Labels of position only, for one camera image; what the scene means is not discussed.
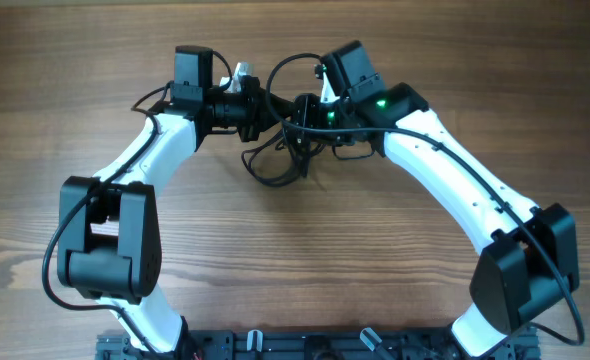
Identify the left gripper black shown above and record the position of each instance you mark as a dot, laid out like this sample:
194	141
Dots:
259	115

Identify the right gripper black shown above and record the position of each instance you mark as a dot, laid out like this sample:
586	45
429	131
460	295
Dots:
309	111

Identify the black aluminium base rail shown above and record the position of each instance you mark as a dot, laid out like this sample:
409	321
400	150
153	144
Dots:
419	343

